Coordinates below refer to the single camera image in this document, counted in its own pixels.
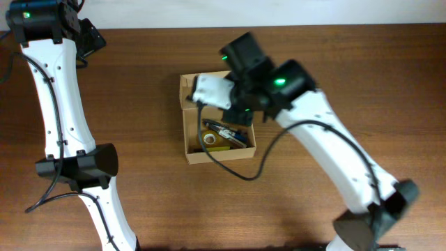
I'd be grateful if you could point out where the yellow highlighter marker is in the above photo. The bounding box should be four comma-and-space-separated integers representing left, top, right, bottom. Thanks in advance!
193, 146, 231, 153

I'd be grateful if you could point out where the black clear ballpoint pen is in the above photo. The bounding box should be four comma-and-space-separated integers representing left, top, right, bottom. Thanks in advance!
202, 119, 229, 130

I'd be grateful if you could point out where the black whiteboard marker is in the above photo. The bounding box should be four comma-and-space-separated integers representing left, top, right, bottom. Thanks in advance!
208, 124, 247, 148

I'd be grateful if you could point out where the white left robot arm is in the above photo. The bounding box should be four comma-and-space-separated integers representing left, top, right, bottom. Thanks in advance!
6, 0, 141, 250

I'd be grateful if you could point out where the open brown cardboard box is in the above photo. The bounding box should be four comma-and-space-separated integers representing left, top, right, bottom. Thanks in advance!
179, 73, 256, 165

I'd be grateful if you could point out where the blue whiteboard marker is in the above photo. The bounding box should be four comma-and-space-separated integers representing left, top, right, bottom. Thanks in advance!
214, 129, 247, 144

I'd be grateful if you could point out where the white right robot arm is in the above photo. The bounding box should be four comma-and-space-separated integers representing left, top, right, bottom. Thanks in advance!
220, 33, 420, 250

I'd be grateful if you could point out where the yellow tape roll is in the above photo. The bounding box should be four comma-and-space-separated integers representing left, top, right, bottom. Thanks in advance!
197, 130, 227, 147

